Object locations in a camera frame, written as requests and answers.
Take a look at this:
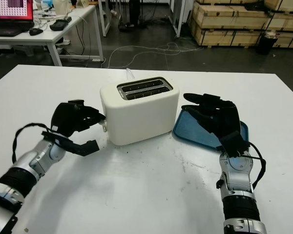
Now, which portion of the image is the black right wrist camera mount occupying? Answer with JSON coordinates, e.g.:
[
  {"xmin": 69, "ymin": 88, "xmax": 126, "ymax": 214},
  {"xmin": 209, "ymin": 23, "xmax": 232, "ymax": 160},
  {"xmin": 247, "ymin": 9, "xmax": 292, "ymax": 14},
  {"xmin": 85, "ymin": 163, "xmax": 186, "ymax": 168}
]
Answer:
[{"xmin": 216, "ymin": 131, "xmax": 250, "ymax": 158}]

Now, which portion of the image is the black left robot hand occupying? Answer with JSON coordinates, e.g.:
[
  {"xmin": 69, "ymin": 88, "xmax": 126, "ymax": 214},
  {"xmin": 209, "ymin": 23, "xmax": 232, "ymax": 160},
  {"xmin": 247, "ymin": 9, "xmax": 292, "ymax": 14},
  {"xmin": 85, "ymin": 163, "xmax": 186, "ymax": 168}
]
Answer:
[{"xmin": 50, "ymin": 99, "xmax": 107, "ymax": 137}]

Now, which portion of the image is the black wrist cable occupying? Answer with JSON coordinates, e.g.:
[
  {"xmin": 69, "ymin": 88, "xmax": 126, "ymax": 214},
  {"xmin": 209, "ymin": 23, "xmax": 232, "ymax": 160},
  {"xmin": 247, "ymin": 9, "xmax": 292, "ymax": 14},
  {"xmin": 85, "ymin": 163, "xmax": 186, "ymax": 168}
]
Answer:
[
  {"xmin": 239, "ymin": 140, "xmax": 267, "ymax": 190},
  {"xmin": 11, "ymin": 122, "xmax": 55, "ymax": 164}
]

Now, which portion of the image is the white table leg frame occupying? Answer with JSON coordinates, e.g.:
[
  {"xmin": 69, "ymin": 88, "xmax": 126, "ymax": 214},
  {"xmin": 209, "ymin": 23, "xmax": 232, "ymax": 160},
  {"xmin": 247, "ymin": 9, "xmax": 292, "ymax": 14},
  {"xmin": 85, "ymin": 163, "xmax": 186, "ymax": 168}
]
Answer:
[
  {"xmin": 98, "ymin": 0, "xmax": 112, "ymax": 38},
  {"xmin": 169, "ymin": 0, "xmax": 187, "ymax": 39}
]

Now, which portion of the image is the cream white two-slot toaster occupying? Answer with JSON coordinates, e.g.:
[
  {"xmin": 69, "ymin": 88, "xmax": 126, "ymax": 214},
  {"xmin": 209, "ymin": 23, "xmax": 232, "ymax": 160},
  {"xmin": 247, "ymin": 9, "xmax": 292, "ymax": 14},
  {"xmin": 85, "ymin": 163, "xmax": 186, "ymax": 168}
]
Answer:
[{"xmin": 99, "ymin": 77, "xmax": 180, "ymax": 146}]

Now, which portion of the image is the black trash bin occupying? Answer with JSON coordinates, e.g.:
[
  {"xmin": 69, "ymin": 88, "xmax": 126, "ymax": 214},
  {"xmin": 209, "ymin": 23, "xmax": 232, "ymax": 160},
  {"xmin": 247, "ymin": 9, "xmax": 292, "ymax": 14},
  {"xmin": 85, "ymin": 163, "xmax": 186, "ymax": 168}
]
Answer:
[{"xmin": 255, "ymin": 30, "xmax": 279, "ymax": 56}]

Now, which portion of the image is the black handheld controller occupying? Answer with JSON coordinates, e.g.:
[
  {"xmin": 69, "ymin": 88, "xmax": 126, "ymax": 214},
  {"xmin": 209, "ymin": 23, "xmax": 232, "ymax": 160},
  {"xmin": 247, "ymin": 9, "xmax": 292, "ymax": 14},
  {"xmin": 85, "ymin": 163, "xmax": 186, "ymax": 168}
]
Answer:
[{"xmin": 49, "ymin": 17, "xmax": 72, "ymax": 32}]

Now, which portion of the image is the black laptop with lit screen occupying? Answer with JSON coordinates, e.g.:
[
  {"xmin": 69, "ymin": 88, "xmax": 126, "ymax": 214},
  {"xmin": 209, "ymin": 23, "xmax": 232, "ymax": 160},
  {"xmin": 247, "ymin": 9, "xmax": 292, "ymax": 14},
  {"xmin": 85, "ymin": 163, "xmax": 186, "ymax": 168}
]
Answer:
[{"xmin": 0, "ymin": 0, "xmax": 36, "ymax": 38}]

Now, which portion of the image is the white cable on floor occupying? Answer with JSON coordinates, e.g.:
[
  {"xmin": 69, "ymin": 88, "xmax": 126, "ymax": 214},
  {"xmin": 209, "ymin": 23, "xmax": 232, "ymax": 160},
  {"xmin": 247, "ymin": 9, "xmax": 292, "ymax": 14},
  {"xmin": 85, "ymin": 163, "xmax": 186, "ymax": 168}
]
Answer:
[{"xmin": 106, "ymin": 42, "xmax": 204, "ymax": 69}]

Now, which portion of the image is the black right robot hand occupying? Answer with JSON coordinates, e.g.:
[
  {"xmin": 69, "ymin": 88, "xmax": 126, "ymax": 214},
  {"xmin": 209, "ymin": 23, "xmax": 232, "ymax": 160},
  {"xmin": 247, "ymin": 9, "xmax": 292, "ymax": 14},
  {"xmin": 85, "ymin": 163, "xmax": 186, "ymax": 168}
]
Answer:
[{"xmin": 182, "ymin": 92, "xmax": 243, "ymax": 140}]

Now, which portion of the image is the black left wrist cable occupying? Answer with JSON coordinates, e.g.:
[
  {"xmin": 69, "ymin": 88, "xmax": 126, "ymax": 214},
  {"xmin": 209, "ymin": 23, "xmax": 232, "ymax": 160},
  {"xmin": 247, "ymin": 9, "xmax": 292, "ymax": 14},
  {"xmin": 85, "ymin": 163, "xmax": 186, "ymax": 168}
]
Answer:
[{"xmin": 11, "ymin": 122, "xmax": 55, "ymax": 164}]

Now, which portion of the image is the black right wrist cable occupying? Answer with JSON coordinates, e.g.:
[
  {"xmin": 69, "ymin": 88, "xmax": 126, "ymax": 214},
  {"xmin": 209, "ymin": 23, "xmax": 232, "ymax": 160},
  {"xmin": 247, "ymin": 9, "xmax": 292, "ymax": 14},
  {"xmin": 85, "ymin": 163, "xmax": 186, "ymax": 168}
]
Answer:
[{"xmin": 239, "ymin": 140, "xmax": 267, "ymax": 190}]

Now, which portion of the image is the white office desk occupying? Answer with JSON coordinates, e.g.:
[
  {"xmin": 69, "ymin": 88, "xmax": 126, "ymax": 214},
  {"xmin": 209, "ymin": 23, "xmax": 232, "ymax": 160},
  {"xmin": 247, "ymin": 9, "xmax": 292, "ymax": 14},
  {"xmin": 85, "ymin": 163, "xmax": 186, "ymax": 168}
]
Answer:
[{"xmin": 0, "ymin": 4, "xmax": 105, "ymax": 67}]

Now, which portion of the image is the blue plastic tray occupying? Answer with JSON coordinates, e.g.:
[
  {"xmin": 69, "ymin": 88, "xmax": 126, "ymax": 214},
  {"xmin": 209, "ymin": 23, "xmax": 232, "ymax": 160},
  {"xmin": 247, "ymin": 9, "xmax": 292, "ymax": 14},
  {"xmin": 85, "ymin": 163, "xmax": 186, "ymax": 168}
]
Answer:
[{"xmin": 172, "ymin": 104, "xmax": 250, "ymax": 150}]

